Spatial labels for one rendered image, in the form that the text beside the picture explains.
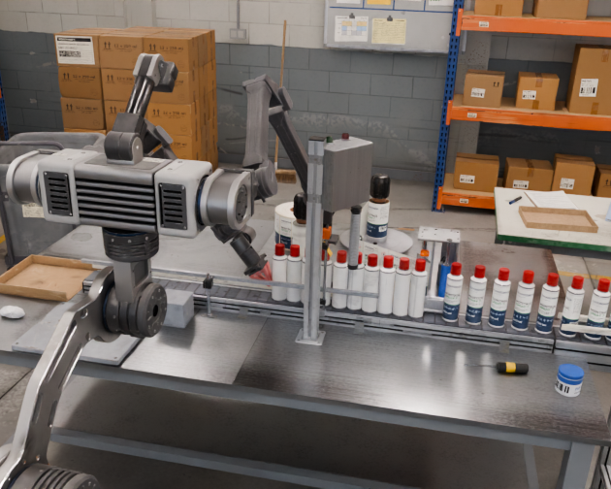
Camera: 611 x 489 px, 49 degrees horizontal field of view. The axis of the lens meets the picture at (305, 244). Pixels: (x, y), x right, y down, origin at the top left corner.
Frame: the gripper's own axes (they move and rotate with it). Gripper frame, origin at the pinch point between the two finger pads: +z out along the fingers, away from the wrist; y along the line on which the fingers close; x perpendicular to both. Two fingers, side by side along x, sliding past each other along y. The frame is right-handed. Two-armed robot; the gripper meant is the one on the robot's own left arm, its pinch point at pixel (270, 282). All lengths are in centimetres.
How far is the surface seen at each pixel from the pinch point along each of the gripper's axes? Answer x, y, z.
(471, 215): -13, 350, 129
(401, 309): -35.1, -3.0, 30.5
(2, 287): 81, -12, -53
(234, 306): 13.7, -5.5, -0.8
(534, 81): -110, 362, 61
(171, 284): 32.6, 0.5, -18.1
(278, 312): 1.2, -5.6, 9.3
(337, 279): -22.7, -2.9, 10.3
